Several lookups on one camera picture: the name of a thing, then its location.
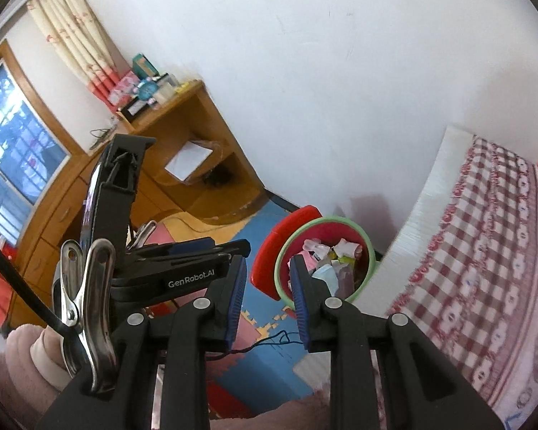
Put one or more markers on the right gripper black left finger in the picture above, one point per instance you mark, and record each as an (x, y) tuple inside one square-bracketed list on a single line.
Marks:
[(175, 344)]

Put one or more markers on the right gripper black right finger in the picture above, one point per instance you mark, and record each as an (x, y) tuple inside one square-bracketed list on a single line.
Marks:
[(384, 373)]

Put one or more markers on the white paper in shelf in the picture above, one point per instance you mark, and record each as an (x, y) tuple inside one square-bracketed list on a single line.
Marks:
[(186, 161)]

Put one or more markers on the window with wooden frame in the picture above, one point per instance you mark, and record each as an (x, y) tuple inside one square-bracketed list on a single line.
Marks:
[(39, 161)]

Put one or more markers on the silver spring clamp right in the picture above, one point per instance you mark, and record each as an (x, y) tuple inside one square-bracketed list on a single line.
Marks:
[(84, 284)]

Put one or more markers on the white tissue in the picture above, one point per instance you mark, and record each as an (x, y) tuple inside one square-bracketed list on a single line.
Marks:
[(348, 249)]

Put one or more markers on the red green trash bin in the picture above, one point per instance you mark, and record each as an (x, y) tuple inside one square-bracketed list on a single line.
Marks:
[(353, 274)]

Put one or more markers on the cream red curtain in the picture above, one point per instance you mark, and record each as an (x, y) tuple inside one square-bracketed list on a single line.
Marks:
[(73, 31)]

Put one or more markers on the pink paper receipt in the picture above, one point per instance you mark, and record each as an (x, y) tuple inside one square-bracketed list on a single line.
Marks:
[(318, 252)]

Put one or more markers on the items on desk top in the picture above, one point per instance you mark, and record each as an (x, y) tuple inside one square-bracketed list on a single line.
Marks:
[(143, 88)]

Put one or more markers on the patchwork heart bed sheet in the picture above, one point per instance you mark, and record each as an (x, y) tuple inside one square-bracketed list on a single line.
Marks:
[(474, 290)]

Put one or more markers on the silver spring clamp left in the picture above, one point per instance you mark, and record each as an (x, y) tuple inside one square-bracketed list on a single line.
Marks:
[(140, 237)]

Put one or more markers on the silver spring clamp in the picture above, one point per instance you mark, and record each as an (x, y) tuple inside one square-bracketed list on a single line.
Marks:
[(140, 237), (84, 284)]

